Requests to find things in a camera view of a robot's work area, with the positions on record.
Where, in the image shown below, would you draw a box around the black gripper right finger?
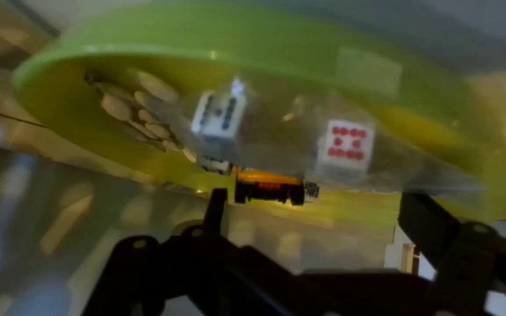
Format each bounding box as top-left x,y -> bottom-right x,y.
397,191 -> 506,316

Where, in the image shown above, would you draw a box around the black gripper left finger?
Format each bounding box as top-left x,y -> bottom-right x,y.
79,186 -> 302,316

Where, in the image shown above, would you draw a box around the small orange toy car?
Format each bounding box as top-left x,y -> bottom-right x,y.
234,170 -> 320,205

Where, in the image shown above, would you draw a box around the white die black dots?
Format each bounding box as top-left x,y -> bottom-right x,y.
190,79 -> 250,159

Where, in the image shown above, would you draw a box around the cream wooden shelf unit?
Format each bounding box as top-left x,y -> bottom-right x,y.
0,0 -> 506,316

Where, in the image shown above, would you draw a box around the white die red dots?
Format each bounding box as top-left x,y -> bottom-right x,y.
316,119 -> 376,184

